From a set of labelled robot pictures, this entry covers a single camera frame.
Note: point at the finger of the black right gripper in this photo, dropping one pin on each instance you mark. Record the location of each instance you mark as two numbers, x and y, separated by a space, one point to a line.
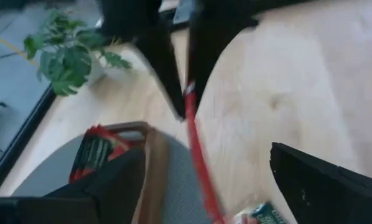
207 53
164 65

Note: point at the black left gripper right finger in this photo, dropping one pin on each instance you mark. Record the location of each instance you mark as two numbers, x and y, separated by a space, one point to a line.
323 196

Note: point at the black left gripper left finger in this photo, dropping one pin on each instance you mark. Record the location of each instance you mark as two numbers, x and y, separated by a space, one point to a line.
117 186

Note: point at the grey round mat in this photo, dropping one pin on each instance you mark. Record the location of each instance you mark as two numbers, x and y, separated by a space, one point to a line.
183 193

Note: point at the red strawberry tea packet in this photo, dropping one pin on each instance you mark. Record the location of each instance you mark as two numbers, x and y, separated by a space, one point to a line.
200 155
92 152

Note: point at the black aluminium table frame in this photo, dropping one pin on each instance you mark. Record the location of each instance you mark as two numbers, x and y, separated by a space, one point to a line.
18 143

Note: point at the green potted plant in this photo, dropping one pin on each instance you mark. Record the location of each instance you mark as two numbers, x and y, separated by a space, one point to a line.
71 62

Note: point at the beige vanilla tea packet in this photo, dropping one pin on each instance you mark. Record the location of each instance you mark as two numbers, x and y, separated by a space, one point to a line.
263 214

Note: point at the brown wooden compartment tray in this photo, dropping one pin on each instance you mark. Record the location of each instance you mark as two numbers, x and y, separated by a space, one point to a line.
156 174

